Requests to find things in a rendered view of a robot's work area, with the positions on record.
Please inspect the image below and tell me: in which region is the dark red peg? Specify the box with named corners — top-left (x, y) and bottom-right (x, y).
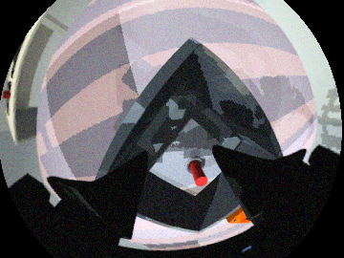
top-left (188, 160), bottom-right (207, 186)

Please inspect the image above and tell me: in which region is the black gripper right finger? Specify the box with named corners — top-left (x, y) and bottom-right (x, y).
top-left (211, 145), bottom-right (309, 221)

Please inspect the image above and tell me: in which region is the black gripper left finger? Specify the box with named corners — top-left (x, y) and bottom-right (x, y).
top-left (46, 151), bottom-right (148, 240)

